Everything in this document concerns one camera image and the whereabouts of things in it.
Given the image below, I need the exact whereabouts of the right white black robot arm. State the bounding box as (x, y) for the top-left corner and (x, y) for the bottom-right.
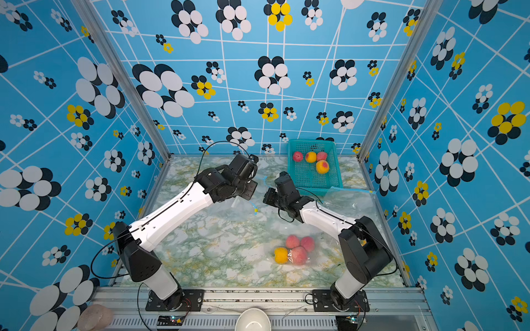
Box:
(263, 188), (394, 311)

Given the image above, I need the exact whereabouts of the pink translucent object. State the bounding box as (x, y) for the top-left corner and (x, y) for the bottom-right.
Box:
(77, 304), (114, 331)

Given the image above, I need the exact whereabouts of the teal plastic basket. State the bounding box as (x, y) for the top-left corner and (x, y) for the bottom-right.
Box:
(288, 139), (343, 194)

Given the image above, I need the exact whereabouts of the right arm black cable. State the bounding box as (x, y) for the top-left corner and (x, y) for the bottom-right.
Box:
(297, 188), (399, 277)

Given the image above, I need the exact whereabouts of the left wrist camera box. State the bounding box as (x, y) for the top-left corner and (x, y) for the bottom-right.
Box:
(225, 154), (259, 181)

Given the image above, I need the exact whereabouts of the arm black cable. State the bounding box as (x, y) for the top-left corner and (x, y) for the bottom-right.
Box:
(194, 141), (251, 179)
(297, 188), (399, 277)

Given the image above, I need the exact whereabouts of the aluminium front rail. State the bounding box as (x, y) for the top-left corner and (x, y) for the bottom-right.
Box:
(93, 287), (438, 330)

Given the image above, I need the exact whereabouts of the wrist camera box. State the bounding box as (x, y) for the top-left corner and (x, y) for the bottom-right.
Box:
(225, 154), (259, 181)
(275, 171), (300, 199)

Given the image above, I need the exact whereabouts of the pink peach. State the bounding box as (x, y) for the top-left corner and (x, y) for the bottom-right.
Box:
(285, 234), (300, 249)

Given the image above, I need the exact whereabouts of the clear zip-top bag blue zipper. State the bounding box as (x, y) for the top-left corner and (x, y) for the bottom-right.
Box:
(322, 187), (382, 230)

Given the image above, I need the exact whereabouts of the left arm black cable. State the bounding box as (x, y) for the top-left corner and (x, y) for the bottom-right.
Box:
(194, 141), (251, 179)

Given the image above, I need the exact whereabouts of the white bowl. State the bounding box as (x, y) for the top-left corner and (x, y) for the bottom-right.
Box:
(235, 308), (272, 331)

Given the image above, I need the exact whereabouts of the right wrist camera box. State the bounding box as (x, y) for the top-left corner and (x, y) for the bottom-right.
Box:
(275, 171), (300, 199)

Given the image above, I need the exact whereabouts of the yellow orange peach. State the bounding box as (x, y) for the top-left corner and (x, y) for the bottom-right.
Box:
(274, 247), (289, 264)

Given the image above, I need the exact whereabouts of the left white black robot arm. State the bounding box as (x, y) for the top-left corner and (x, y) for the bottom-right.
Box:
(114, 180), (258, 310)

